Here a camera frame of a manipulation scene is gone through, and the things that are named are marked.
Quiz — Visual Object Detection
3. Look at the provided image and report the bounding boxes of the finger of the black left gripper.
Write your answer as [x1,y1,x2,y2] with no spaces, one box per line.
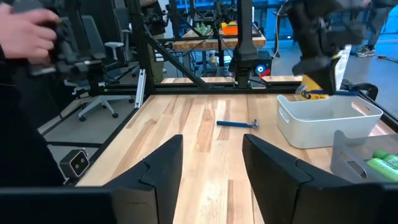
[317,58,340,94]
[292,58,330,75]

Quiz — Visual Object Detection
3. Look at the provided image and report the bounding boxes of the black table clamp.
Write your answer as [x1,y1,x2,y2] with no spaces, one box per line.
[341,80,379,101]

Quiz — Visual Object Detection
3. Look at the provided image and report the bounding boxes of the green plastic figures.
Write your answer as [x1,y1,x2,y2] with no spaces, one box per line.
[193,21,213,36]

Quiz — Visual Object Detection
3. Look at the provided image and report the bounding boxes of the green packet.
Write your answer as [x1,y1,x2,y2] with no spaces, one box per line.
[366,157,398,183]

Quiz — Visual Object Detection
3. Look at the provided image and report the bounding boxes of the smoked dark transparent bin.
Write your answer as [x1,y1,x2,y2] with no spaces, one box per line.
[329,129,398,184]

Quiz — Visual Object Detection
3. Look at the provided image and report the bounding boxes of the dark blue disposable razor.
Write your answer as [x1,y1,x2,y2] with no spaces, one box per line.
[216,119,260,130]

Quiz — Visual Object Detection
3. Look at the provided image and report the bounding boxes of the person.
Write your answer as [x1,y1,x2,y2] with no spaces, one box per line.
[354,0,398,58]
[0,43,65,188]

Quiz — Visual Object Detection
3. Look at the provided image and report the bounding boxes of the frosted translucent plastic bin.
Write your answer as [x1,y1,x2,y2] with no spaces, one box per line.
[275,94,384,150]

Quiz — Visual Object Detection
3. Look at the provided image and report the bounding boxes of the green packets pair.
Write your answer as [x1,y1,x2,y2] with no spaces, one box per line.
[371,149,398,167]

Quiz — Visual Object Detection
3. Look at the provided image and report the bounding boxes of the person's hand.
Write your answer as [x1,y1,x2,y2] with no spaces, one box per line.
[0,3,60,65]

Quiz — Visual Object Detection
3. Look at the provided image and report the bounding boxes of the yellow canister with white lid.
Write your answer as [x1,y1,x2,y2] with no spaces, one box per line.
[298,73,331,101]

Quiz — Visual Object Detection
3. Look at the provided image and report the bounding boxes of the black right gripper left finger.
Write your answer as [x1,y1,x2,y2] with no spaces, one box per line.
[0,133,184,224]

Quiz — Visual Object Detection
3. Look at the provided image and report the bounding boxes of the white-base office chair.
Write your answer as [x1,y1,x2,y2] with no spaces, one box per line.
[63,14,137,123]

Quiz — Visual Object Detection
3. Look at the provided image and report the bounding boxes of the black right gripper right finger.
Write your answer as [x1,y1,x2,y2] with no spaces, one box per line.
[241,133,398,224]

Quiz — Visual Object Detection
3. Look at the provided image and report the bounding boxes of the black computer with blue light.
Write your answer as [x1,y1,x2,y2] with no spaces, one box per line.
[253,49,274,78]

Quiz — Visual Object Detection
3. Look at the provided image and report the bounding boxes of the black table-level camera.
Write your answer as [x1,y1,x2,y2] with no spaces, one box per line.
[58,148,91,179]

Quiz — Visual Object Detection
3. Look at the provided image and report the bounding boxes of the silver aluminium bracket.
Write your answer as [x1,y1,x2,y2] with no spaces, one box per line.
[134,68,147,110]

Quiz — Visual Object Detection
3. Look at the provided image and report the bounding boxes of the orange plastic box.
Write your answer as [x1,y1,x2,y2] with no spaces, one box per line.
[221,20,239,36]

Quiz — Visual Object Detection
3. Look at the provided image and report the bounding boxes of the wooden top workbench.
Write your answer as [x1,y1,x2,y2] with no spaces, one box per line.
[172,28,267,77]

